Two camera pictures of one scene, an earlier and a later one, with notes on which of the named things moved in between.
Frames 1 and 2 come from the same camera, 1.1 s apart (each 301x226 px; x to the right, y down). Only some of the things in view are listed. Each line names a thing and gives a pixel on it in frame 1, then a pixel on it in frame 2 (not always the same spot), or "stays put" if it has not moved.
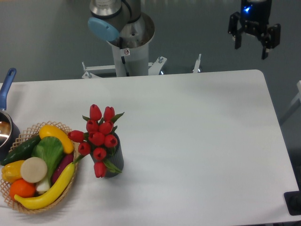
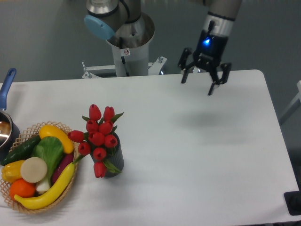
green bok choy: [51, 149] stays put
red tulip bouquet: [98, 141] stays put
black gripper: [255, 17] to [207, 56]
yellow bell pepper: [11, 172] stays put
